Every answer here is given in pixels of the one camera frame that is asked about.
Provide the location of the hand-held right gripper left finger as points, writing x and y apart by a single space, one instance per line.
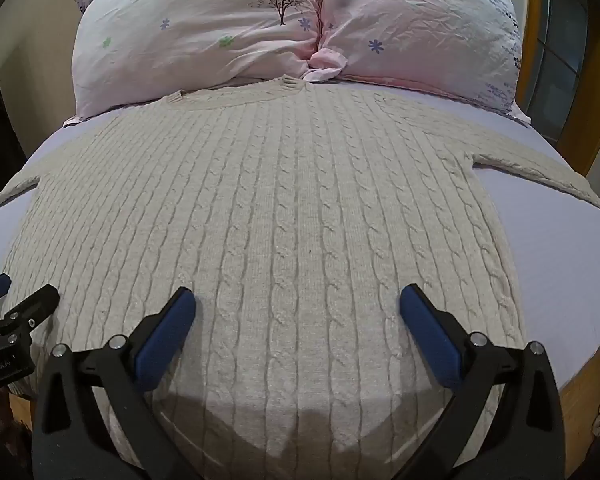
162 337

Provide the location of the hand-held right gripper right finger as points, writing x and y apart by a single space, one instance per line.
430 337

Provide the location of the pink pillow with tree print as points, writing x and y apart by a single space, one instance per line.
190 35

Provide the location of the wooden bed frame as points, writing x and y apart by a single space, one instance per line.
555 60

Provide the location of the pink pillow with blue flowers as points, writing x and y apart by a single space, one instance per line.
420 35

